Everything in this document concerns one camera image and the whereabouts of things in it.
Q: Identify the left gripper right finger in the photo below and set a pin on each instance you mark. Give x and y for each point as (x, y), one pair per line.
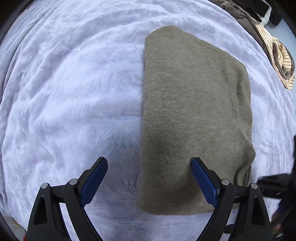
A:
(207, 180)

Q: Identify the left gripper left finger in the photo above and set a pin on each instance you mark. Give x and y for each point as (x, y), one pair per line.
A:
(90, 181)

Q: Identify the olive green knit sweater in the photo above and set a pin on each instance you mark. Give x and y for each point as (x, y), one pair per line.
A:
(197, 103)

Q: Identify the lavender plush bed blanket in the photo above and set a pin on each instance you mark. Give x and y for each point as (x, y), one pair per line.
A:
(72, 74)

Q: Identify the cream striped garment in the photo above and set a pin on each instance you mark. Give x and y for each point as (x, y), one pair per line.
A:
(279, 57)

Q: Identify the brown fleece garment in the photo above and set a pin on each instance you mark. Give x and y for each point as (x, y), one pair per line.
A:
(243, 18)

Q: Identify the black hanging jacket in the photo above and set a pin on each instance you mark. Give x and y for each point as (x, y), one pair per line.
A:
(261, 11)

